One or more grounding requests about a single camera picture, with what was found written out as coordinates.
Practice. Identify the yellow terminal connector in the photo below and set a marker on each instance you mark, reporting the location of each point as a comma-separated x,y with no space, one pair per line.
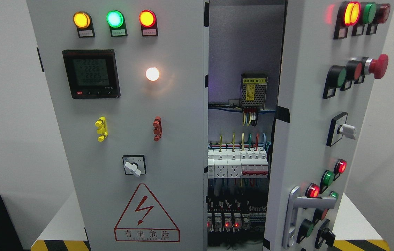
102,130

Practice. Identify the white indicator lamp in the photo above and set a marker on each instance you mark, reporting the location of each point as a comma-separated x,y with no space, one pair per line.
152,74

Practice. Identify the lower relay terminal row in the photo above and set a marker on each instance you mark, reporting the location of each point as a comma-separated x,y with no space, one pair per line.
234,214

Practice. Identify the green indicator lamp left door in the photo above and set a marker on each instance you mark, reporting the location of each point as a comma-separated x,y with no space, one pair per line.
115,19

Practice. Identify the white rotary selector switch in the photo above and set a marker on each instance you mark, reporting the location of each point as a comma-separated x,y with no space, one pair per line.
134,165

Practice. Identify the red indicator lamp left door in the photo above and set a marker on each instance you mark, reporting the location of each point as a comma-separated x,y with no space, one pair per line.
147,18

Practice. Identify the perforated metal power supply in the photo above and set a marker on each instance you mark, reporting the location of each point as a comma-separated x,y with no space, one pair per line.
253,90

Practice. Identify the black digital power meter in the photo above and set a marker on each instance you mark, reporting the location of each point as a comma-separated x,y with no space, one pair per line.
92,74

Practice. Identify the red electric hazard warning sticker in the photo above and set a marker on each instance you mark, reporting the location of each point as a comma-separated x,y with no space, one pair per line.
145,220

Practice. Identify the silver door handle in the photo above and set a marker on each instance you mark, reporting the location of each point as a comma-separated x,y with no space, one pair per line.
294,231

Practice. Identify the white socket breaker row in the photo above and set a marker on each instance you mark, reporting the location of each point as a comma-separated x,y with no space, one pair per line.
237,163

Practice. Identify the red emergency stop button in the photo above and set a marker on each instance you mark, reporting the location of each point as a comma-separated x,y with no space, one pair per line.
376,66

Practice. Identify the grey cabinet door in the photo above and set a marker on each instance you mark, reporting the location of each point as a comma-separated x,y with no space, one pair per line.
325,45
177,45

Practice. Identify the red terminal connector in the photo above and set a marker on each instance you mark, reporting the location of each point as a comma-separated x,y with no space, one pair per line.
157,128

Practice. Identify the white selector switch right door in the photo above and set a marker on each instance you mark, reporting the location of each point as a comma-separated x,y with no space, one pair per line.
338,128

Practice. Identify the yellow indicator lamp left door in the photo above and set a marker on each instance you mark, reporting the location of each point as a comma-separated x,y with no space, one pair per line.
81,19

